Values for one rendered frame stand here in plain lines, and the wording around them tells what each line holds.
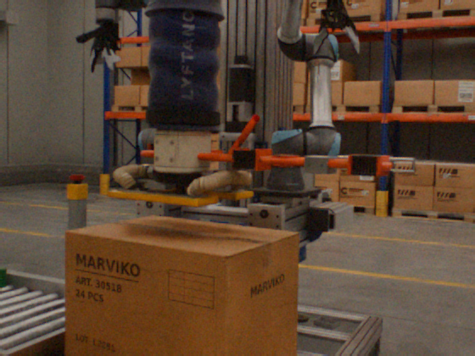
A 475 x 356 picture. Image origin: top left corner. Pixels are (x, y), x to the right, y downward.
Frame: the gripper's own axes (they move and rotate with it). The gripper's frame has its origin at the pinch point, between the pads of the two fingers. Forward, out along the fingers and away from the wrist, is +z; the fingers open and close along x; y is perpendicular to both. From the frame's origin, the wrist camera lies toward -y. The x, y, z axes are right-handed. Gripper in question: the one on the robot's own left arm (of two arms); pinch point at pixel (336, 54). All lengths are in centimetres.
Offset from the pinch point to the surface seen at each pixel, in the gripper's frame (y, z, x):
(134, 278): 54, 68, -40
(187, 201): 51, 46, -25
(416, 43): -808, -138, -104
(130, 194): 49, 46, -47
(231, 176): 38, 40, -19
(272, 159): 42, 34, -4
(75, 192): -16, 56, -128
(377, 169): 46, 35, 25
